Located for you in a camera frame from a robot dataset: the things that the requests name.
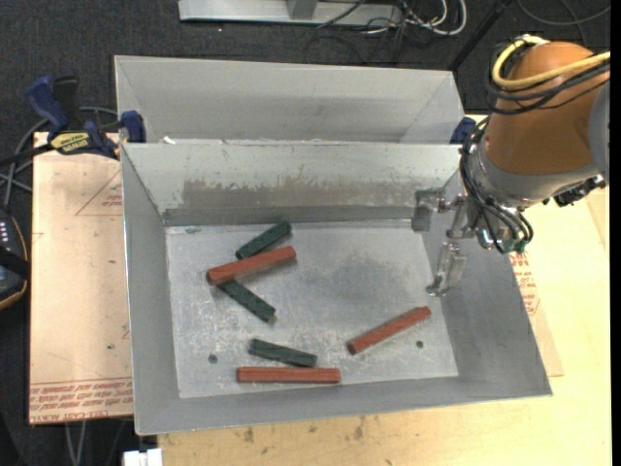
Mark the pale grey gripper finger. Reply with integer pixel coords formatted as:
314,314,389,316
412,188,463,233
425,241,469,299

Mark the red-brown flat block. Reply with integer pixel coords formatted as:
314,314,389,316
345,306,433,356
206,245,298,287
236,366,342,385

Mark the grey metal bin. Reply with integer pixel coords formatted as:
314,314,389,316
114,54,554,437

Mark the dark green flat block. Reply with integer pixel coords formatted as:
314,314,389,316
247,338,319,369
235,219,293,260
216,279,277,323

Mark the black cylinder on white bracket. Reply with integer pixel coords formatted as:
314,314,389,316
552,175,607,209

